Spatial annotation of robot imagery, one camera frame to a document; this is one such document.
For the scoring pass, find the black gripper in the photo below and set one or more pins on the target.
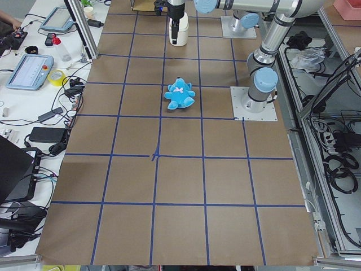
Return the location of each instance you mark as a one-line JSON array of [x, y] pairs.
[[176, 11]]

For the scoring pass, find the white trash can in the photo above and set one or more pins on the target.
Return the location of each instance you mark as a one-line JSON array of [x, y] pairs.
[[182, 33]]

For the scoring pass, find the blue teddy bear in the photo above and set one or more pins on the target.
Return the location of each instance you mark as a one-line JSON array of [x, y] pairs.
[[180, 94]]

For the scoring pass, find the white paper cup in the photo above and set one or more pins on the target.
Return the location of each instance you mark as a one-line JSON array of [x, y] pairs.
[[89, 12]]

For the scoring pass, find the far teach pendant tablet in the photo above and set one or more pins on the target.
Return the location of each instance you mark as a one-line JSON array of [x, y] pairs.
[[59, 20]]

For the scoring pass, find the teach pendant tablet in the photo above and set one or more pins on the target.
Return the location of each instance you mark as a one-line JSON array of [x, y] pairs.
[[31, 72], [59, 20]]

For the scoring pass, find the clear plastic bottle red cap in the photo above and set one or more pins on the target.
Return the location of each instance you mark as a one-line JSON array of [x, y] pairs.
[[61, 49]]

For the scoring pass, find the yellow tape roll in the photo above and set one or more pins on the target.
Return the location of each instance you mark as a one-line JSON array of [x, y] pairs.
[[57, 78]]

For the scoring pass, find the crumpled white cloth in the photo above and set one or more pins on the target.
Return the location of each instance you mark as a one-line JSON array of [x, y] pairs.
[[308, 60]]

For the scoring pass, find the black round dish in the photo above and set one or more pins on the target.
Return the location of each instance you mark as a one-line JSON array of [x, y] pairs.
[[31, 50]]

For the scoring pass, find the near teach pendant tablet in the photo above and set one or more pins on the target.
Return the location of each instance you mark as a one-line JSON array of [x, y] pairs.
[[31, 72]]

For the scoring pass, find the black power brick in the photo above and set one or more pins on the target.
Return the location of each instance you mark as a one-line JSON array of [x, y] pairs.
[[47, 135]]

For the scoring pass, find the pink plastic box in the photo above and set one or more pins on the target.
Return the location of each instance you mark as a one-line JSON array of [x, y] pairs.
[[348, 9]]

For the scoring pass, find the black laptop computer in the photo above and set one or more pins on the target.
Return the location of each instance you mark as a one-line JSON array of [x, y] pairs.
[[19, 167]]

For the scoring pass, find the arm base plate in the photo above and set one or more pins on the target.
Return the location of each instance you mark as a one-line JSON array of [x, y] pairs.
[[238, 28], [246, 109]]

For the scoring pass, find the aluminium frame post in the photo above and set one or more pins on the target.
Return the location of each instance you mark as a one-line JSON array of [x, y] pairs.
[[76, 12]]

